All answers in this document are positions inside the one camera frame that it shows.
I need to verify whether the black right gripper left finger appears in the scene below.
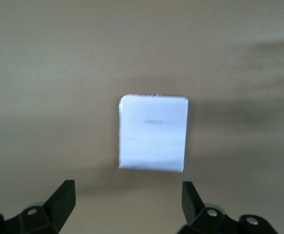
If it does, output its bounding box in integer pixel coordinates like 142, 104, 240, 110
0, 179, 76, 234

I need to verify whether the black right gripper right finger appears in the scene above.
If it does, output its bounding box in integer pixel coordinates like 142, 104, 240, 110
177, 180, 279, 234

